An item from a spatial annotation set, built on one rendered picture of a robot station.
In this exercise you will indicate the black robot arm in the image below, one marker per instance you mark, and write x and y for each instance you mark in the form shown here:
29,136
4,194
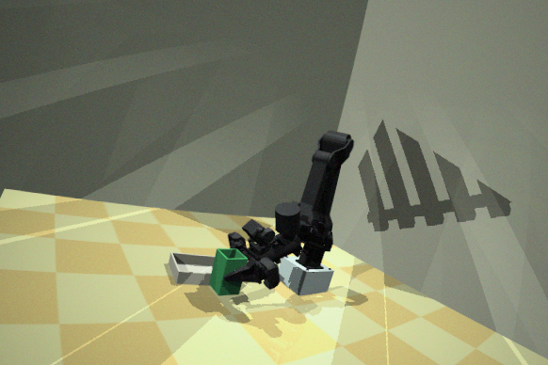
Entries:
308,221

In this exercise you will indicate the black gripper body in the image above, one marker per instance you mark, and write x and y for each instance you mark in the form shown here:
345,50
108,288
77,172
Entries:
267,261

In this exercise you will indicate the green square cup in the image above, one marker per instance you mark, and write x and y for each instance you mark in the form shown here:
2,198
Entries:
226,261

